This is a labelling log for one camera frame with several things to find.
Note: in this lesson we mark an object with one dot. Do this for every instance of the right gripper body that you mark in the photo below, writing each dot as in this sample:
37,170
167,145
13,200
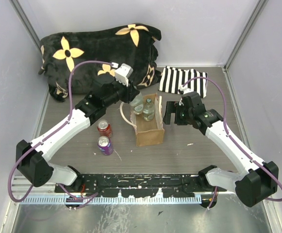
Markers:
183,116

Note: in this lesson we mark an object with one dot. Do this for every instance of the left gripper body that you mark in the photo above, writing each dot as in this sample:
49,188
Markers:
124,92

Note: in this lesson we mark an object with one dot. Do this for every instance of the clear bottle front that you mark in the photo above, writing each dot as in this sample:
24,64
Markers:
137,105

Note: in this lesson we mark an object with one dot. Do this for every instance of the clear bottle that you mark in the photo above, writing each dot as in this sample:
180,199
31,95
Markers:
137,105
148,110

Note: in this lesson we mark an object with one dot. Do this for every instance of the cat print canvas bag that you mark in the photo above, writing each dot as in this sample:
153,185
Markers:
147,133

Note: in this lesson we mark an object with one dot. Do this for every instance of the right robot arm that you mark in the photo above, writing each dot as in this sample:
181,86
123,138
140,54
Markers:
212,125

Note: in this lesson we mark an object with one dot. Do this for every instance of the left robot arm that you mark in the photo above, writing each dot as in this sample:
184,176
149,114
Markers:
33,158

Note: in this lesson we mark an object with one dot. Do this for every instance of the black white striped cloth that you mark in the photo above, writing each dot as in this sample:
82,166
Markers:
173,79

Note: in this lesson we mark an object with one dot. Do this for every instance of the red soda can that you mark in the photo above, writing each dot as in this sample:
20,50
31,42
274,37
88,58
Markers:
104,128

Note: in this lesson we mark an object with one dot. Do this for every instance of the black floral plush blanket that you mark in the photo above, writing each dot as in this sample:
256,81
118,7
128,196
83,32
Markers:
72,61

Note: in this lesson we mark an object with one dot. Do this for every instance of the purple soda can front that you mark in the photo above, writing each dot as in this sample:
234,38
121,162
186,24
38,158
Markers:
105,145

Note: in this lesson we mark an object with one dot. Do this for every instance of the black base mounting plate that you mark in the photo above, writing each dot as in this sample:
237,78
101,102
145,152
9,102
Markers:
140,185

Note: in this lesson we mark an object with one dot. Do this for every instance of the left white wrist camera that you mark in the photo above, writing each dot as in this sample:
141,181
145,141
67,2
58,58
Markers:
122,74

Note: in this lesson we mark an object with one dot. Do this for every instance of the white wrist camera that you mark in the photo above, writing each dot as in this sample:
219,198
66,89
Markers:
122,74
184,90

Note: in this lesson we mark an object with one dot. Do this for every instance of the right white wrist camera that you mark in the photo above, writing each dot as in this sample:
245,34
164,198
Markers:
184,90

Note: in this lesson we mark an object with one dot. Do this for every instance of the aluminium rail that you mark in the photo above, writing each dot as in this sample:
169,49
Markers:
256,183

